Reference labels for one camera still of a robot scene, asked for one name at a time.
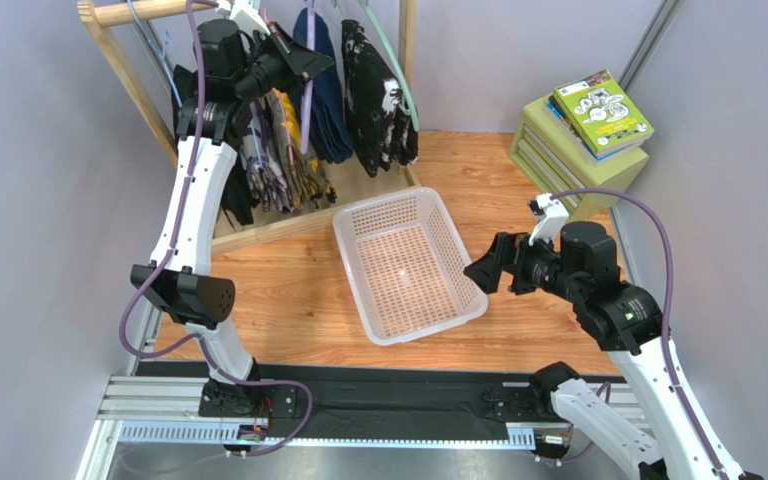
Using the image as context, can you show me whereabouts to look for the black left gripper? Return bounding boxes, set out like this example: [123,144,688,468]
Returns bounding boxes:
[233,21,334,103]

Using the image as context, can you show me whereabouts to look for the lilac plastic hanger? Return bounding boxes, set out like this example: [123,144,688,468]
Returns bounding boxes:
[298,0,317,156]

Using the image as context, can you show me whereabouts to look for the dark blue denim trousers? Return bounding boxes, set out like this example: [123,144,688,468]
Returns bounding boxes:
[293,8,353,164]

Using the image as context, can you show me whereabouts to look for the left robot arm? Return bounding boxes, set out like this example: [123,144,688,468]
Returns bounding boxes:
[130,19,334,417]

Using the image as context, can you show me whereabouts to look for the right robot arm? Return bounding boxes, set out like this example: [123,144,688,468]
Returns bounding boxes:
[464,221,755,479]

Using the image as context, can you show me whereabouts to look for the mint green hanger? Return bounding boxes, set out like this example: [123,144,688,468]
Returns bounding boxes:
[336,1,420,140]

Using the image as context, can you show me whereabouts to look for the black white splattered trousers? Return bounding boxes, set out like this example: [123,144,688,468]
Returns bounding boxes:
[341,19,419,178]

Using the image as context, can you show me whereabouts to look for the purple grey patterned trousers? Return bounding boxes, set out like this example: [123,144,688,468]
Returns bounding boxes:
[241,101,293,214]

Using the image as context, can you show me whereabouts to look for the grey yellow camouflage trousers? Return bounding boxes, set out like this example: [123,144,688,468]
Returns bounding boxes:
[266,89,337,210]

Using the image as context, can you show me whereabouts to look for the light blue hanger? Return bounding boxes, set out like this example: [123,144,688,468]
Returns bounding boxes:
[126,0,182,107]

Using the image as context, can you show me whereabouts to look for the white perforated plastic basket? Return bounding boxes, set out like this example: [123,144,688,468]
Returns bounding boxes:
[332,187,489,346]

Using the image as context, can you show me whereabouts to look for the green drawer cabinet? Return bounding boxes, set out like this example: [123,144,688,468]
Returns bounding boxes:
[508,95,649,193]

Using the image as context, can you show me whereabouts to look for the wooden clothes rack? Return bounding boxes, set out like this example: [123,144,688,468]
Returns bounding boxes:
[77,0,423,256]

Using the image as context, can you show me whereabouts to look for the blue book under stack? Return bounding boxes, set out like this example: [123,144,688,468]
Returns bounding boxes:
[545,96,643,165]

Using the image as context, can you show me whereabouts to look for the green cover book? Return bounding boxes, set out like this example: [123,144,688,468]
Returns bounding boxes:
[550,69,655,158]

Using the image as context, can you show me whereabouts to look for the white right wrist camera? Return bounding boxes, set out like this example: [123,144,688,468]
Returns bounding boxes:
[528,193,569,246]

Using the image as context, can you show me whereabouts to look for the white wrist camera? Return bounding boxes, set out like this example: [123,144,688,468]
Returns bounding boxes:
[528,193,569,246]
[214,0,270,36]

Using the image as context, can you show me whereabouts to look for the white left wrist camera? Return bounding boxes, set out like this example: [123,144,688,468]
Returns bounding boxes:
[214,0,270,36]

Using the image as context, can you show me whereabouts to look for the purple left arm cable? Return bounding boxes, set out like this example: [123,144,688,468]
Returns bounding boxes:
[118,0,315,458]

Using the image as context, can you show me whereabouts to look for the aluminium corner post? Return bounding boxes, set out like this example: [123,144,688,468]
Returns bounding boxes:
[619,0,684,90]

